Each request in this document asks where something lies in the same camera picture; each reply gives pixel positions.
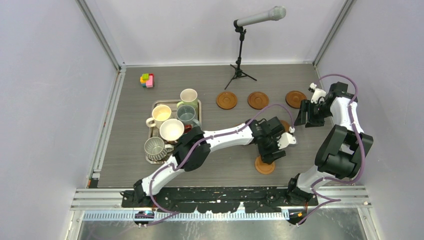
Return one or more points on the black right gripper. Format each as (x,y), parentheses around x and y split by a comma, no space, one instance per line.
(306,106)

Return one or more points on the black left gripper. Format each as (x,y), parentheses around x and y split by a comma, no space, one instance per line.
(267,156)

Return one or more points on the light wooden coaster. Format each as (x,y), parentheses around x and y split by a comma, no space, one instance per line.
(262,167)

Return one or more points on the brown ridged wooden coaster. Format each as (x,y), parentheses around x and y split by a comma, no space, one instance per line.
(294,98)
(226,100)
(286,126)
(258,100)

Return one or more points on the silver microphone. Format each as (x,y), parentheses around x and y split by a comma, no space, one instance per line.
(275,14)

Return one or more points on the cream mug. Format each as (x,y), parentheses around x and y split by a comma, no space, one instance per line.
(159,115)

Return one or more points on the silver metal tray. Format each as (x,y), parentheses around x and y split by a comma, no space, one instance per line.
(155,132)

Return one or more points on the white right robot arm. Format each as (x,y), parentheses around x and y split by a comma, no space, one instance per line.
(344,149)

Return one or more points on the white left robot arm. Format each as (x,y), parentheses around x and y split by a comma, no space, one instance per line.
(193,148)

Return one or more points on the white bowl cup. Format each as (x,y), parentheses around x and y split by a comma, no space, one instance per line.
(171,130)

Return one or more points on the light green cup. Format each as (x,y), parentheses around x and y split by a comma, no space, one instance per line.
(188,97)

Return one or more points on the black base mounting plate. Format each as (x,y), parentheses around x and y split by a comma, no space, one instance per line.
(259,199)

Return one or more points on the grey-blue mug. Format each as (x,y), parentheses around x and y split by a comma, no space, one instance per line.
(188,116)

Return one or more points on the grey ribbed mug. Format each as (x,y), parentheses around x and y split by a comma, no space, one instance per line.
(156,149)

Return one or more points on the colourful block puzzle cube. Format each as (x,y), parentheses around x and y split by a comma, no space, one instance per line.
(147,80)

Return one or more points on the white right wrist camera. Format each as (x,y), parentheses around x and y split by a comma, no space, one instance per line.
(317,93)

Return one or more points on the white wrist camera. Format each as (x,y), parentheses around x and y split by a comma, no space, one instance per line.
(317,93)
(287,139)

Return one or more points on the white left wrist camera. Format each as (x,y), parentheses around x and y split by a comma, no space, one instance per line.
(287,139)

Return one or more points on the aluminium front rail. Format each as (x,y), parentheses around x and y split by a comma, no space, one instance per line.
(105,204)

